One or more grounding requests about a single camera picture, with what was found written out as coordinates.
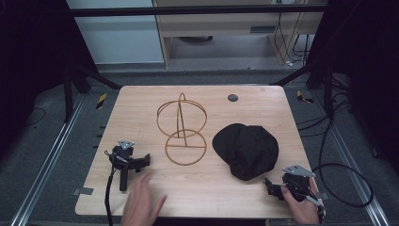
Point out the black curtain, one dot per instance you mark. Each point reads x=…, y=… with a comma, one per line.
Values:
x=370, y=78
x=31, y=62

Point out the person's right hand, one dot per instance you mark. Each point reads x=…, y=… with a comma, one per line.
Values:
x=304, y=210

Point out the black horizontal frame bar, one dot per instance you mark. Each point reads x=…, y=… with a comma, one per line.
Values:
x=188, y=11

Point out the person's left hand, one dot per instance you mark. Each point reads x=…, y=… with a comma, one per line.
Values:
x=141, y=204

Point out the grey round table grommet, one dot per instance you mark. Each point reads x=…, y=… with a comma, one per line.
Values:
x=232, y=97

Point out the black cap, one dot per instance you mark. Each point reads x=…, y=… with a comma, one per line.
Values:
x=247, y=150

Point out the aluminium floor rail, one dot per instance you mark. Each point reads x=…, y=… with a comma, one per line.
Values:
x=47, y=163
x=354, y=163

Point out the black stand legs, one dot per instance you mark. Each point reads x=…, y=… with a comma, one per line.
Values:
x=328, y=94
x=67, y=94

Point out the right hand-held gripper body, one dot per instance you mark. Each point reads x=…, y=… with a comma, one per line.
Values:
x=296, y=183

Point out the grey tape piece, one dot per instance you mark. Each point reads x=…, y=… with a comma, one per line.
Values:
x=323, y=196
x=83, y=190

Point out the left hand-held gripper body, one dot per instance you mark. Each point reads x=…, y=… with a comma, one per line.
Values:
x=123, y=158

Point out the white cabinet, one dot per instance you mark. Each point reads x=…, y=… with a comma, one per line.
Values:
x=122, y=40

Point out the light wooden desk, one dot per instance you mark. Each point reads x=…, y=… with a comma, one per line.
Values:
x=219, y=26

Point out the yellow black striped tape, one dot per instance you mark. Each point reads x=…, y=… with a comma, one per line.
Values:
x=301, y=97
x=101, y=101

